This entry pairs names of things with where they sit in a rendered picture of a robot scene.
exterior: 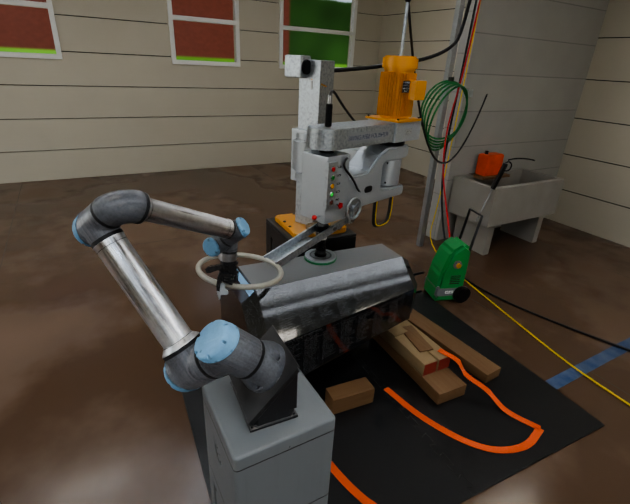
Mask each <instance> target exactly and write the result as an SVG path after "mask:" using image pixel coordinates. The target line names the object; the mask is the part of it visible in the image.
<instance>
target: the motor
mask: <svg viewBox="0 0 630 504"><path fill-rule="evenodd" d="M418 61H419V59H417V57H413V56H395V55H385V57H383V63H382V67H384V72H381V76H380V85H379V95H378V104H377V113H376V114H378V115H370V114H368V115H367V116H365V118H369V119H375V120H381V121H387V122H394V123H405V122H415V121H421V118H420V117H418V118H415V117H411V115H412V108H413V101H415V100H424V98H425V92H426V85H427V81H422V80H416V79H417V74H416V73H414V71H415V69H417V68H418Z"/></svg>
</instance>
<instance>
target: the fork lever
mask: <svg viewBox="0 0 630 504"><path fill-rule="evenodd" d="M317 223H318V222H317ZM317 223H316V224H317ZM347 223H348V218H347V217H346V216H345V218H343V219H341V220H340V221H338V222H337V223H335V224H333V225H332V226H330V227H329V228H327V229H326V230H324V231H323V232H321V233H319V234H318V235H316V236H315V237H313V238H310V237H308V236H309V235H311V234H312V233H314V232H315V225H316V224H314V225H312V226H311V227H309V228H308V229H306V230H304V231H303V232H301V233H299V234H298V235H296V236H295V237H293V238H291V239H290V240H288V241H287V242H285V243H283V244H282V245H280V246H278V247H277V248H275V249H274V250H272V251H270V252H269V253H267V254H266V255H264V258H269V259H271V260H273V261H275V264H276V265H277V264H279V265H280V266H281V267H282V266H283V265H285V264H286V263H288V262H289V261H291V260H292V259H294V258H295V257H297V256H299V255H300V254H302V253H303V252H305V251H306V250H308V249H309V248H311V247H312V246H314V245H315V244H317V243H318V242H320V241H321V240H323V239H324V238H326V237H327V236H329V235H330V234H332V233H333V232H335V231H336V230H338V229H340V228H341V227H343V226H344V225H346V224H347Z"/></svg>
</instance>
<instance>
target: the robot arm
mask: <svg viewBox="0 0 630 504"><path fill-rule="evenodd" d="M144 221H145V222H150V223H155V224H160V225H164V226H169V227H174V228H179V229H183V230H188V231H193V232H198V233H202V234H207V235H212V236H211V237H208V238H206V239H205V240H204V242H203V250H204V252H205V253H206V254H207V255H208V256H211V257H215V256H218V259H219V260H220V264H216V265H213V266H212V265H211V266H208V267H207V268H206V269H205V270H206V273H212V272H214V271H217V270H219V273H218V279H217V284H216V289H217V295H218V298H219V299H220V298H221V295H227V294H228V288H225V284H224V283H222V281H223V282H225V283H227V284H229V285H232V284H233V282H236V281H237V280H238V276H237V273H238V274H239V271H237V270H236V267H237V264H238V261H236V260H237V249H238V242H239V241H240V240H242V239H243V238H245V237H246V236H247V235H249V233H250V228H249V225H248V223H247V222H246V221H245V220H244V219H243V218H241V217H238V218H236V219H235V220H232V219H228V218H227V219H226V218H222V217H219V216H215V215H211V214H208V213H204V212H200V211H196V210H193V209H189V208H185V207H182V206H178V205H174V204H171V203H167V202H163V201H159V200H156V199H152V198H150V197H149V195H148V194H147V193H146V192H143V191H139V190H131V189H126V190H117V191H112V192H108V193H105V194H103V195H101V196H99V197H97V198H96V199H95V200H94V201H93V202H92V203H91V204H90V205H89V206H88V207H86V208H85V209H84V210H83V211H81V212H80V213H79V214H78V215H77V217H76V218H75V219H74V221H73V224H72V231H73V234H74V236H75V238H76V239H77V240H78V241H79V242H80V243H81V244H84V245H85V246H88V247H91V248H92V249H93V250H94V251H95V252H96V253H97V255H98V256H99V257H100V259H101V260H102V262H103V263H104V265H105V266H106V267H107V269H108V270H109V272H110V273H111V275H112V276H113V277H114V279H115V280H116V282H117V283H118V285H119V286H120V287H121V289H122V290H123V292H124V293H125V295H126V296H127V297H128V299H129V300H130V302H131V303H132V305H133V306H134V307H135V309H136V310H137V312H138V313H139V315H140V316H141V317H142V319H143V320H144V322H145V323H146V325H147V326H148V327H149V329H150V330H151V332H152V333H153V335H154V336H155V337H156V339H157V340H158V342H159V343H160V345H161V346H162V347H163V355H162V358H163V359H164V361H165V364H164V368H163V372H164V377H165V379H166V381H167V383H168V384H170V386H171V387H172V388H173V389H175V390H177V391H179V392H189V391H192V390H197V389H199V388H200V387H202V386H204V385H206V384H208V383H210V382H212V381H214V380H217V379H219V378H221V377H223V376H225V375H227V374H231V375H233V376H235V377H237V378H240V379H241V380H242V381H243V383H244V384H245V385H246V387H247V388H248V389H250V390H251V391H253V392H256V393H263V392H266V391H268V390H269V389H271V388H272V387H273V386H274V385H275V384H276V382H277V381H278V380H279V378H280V376H281V374H282V372H283V369H284V366H285V351H284V349H283V347H282V346H281V345H280V344H278V343H276V342H274V341H267V340H260V339H258V338H256V337H254V336H253V335H251V334H249V333H247V332H246V331H244V330H242V329H240V328H239V327H237V326H235V325H234V324H232V323H230V322H227V321H224V320H215V321H214V322H211V323H209V324H208V325H207V326H205V327H204V328H203V330H202V331H201V332H200V333H199V332H197V331H192V330H190V328H189V327H188V325H187V324H186V322H185V321H184V319H183V318H182V317H181V315H180V314H179V312H178V311H177V309H176V308H175V306H174V305H173V304H172V302H171V301H170V299H169V298H168V296H167V295H166V293H165V292H164V290H163V289H162V288H161V286H160V285H159V283H158V282H157V280H156V279H155V277H154V276H153V275H152V273H151V272H150V270H149V269H148V267H147V266H146V264H145V263H144V262H143V260H142V259H141V257H140V256H139V254H138V253H137V251H136V250H135V248H134V247H133V246H132V244H131V243H130V241H129V240H128V238H127V237H126V235H125V233H124V231H123V230H122V228H121V227H120V226H121V225H123V224H127V223H134V224H141V223H143V222H144ZM257 370H258V371H257Z"/></svg>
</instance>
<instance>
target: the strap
mask: <svg viewBox="0 0 630 504"><path fill-rule="evenodd" d="M438 352H440V353H442V354H444V355H445V356H447V357H449V358H451V359H453V360H454V361H455V362H456V363H457V364H458V365H459V367H460V369H461V371H462V373H463V375H464V376H465V377H466V378H467V379H468V380H470V381H471V382H473V383H474V384H476V385H477V386H479V387H480V388H481V389H483V390H484V391H485V392H486V393H487V394H488V395H489V396H490V397H491V398H492V399H493V401H494V402H495V403H496V404H497V405H498V407H499V408H500V409H501V410H502V411H504V412H505V413H506V414H508V415H509V416H511V417H513V418H515V419H516V420H518V421H520V422H522V423H524V424H526V425H529V426H531V427H533V428H535V429H534V431H533V432H532V433H531V435H530V436H529V438H528V439H527V440H525V441H524V442H522V443H520V444H517V445H513V446H505V447H497V446H489V445H485V444H481V443H477V442H475V441H472V440H469V439H467V438H464V437H462V436H460V435H458V434H456V433H454V432H452V431H450V430H448V429H447V428H445V427H443V426H441V425H440V424H438V423H436V422H434V421H433V420H431V419H430V418H428V417H427V416H425V415H423V414H422V413H421V412H419V411H418V410H416V409H415V408H414V407H412V406H411V405H410V404H408V403H407V402H406V401H405V400H404V399H402V398H401V397H400V396H399V395H397V394H396V393H395V392H394V391H393V390H391V389H390V388H389V387H387V388H385V389H384V391H386V392H387V393H388V394H389V395H390V396H392V397H393V398H394V399H395V400H396V401H398V402H399V403H400V404H401V405H402V406H403V407H405V408H406V409H407V410H409V411H410V412H411V413H413V414H414V415H415V416H417V417H418V418H420V419H421V420H423V421H424V422H426V423H427V424H429V425H430V426H432V427H434V428H435V429H437V430H439V431H440V432H442V433H444V434H446V435H448V436H450V437H451V438H453V439H455V440H457V441H459V442H461V443H464V444H466V445H468V446H471V447H474V448H477V449H480V450H483V451H487V452H493V453H502V454H505V453H516V452H521V451H524V450H527V449H529V448H530V447H532V446H533V445H534V444H535V443H536V442H537V440H538V439H539V438H540V436H541V435H542V433H543V432H544V430H543V429H541V426H540V425H538V424H536V423H534V422H532V421H529V420H527V419H525V418H523V417H521V416H519V415H517V414H515V413H514V412H512V411H510V410H509V409H507V408H506V407H505V406H504V405H503V404H502V403H501V402H500V401H499V400H498V399H497V397H496V396H495V395H494V394H493V393H492V391H491V390H490V389H489V388H488V387H486V386H485V385H484V384H482V383H481V382H479V381H478V380H476V379H475V378H473V377H472V376H471V375H469V374H468V373H467V372H466V371H465V369H464V367H463V365H462V363H461V360H460V359H459V358H457V357H456V356H454V355H453V354H451V353H449V352H447V351H445V350H443V349H441V348H440V349H439V350H438ZM331 472H332V474H333V475H334V476H335V477H336V478H337V479H338V480H339V482H340V483H341V484H342V485H343V486H344V487H345V488H346V489H347V490H348V491H349V492H350V493H351V494H352V495H353V496H354V497H355V498H356V499H358V500H359V501H360V502H361V503H362V504H377V503H375V502H374V501H372V500H371V499H369V498H368V497H367V496H366V495H364V494H363V493H362V492H361V491H360V490H359V489H358V488H357V487H355V486H354V485H353V484H352V483H351V482H350V481H349V480H348V478H347V477H346V476H345V475H344V474H343V473H342V472H341V471H340V470H339V469H338V467H337V466H336V465H335V464H334V463H333V461H332V460H331Z"/></svg>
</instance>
